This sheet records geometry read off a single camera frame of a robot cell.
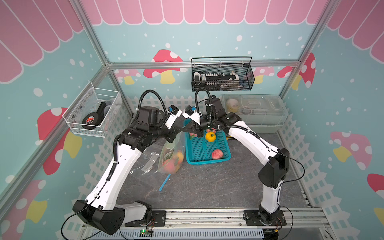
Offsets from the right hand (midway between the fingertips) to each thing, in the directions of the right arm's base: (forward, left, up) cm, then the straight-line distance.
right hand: (184, 128), depth 74 cm
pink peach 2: (-1, -19, -24) cm, 30 cm away
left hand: (-3, +2, +2) cm, 4 cm away
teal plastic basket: (+5, -7, -30) cm, 31 cm away
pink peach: (-11, +9, -19) cm, 23 cm away
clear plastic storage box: (+24, -49, -14) cm, 56 cm away
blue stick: (-16, +13, -30) cm, 36 cm away
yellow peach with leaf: (+12, -15, -24) cm, 31 cm away
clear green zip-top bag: (-5, +8, -17) cm, 19 cm away
